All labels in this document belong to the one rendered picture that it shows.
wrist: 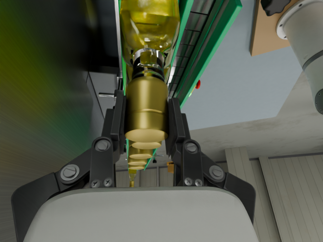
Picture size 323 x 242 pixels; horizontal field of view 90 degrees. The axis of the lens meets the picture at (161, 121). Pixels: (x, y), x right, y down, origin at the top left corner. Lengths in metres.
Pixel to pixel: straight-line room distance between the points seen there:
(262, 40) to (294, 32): 0.10
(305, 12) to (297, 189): 7.22
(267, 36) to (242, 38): 0.07
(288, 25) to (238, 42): 0.14
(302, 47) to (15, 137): 0.58
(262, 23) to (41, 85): 0.56
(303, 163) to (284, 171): 0.69
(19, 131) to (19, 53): 0.07
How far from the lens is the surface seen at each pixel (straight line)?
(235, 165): 5.23
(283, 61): 0.82
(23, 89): 0.21
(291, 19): 0.61
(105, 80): 0.55
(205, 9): 0.40
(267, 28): 0.63
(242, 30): 0.63
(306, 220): 7.68
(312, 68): 0.53
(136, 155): 0.23
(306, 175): 7.77
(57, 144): 0.29
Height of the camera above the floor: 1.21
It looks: 24 degrees down
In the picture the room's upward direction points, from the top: 179 degrees clockwise
